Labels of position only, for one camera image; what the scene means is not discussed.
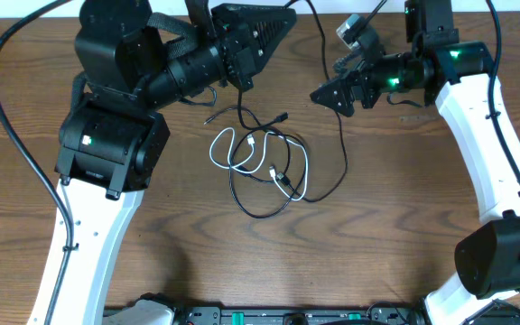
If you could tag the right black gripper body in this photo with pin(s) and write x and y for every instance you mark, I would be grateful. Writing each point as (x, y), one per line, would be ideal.
(362, 86)

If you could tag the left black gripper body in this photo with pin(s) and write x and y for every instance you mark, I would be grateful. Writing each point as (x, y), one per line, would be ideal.
(236, 55)

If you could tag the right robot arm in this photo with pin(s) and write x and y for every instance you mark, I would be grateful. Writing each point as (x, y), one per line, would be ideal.
(460, 80)

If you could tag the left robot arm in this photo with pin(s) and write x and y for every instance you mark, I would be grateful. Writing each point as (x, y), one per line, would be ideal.
(135, 62)

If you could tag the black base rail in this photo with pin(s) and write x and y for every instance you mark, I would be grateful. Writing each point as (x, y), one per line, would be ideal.
(146, 313)

